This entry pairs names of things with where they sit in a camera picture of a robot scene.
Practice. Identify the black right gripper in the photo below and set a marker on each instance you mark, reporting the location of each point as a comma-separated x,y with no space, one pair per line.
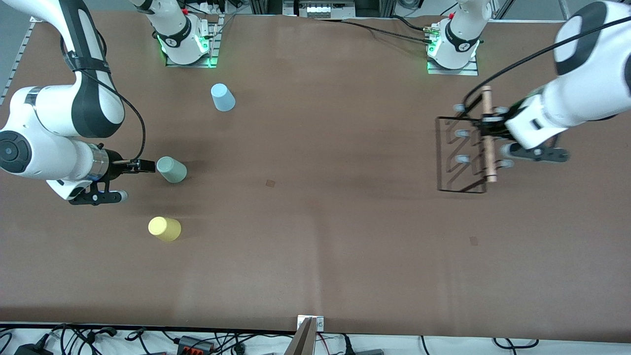
116,166

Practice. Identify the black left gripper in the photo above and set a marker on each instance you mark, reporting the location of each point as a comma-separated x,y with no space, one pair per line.
494,127

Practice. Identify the pale green plastic cup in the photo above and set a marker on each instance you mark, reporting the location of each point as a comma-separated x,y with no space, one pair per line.
172,171

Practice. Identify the yellow plastic cup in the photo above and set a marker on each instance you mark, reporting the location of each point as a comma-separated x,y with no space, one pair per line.
165,229

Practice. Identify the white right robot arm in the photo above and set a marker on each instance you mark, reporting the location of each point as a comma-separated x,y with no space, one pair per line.
54,113

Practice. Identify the light blue plastic cup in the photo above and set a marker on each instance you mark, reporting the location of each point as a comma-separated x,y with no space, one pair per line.
223,98

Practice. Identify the brown paper table cover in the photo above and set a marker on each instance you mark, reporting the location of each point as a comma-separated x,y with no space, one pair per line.
345,246

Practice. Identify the black orange connector block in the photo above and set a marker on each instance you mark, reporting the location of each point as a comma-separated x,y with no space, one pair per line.
194,345

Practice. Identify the white power strip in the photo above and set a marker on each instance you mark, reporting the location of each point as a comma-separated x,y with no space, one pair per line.
320,10

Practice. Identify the black power adapter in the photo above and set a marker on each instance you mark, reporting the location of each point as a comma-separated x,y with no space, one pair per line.
32,350

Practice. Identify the grey metal beam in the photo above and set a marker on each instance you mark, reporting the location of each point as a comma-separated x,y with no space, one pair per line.
303,342

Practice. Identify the black power plug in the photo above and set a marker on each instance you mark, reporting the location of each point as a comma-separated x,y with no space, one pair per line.
348,347

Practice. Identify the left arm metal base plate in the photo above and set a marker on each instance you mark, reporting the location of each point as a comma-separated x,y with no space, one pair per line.
443,72

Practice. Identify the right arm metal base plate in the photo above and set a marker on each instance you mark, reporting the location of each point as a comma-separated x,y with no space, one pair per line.
213,54

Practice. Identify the small metal bracket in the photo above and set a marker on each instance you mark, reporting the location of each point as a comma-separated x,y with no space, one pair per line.
320,323

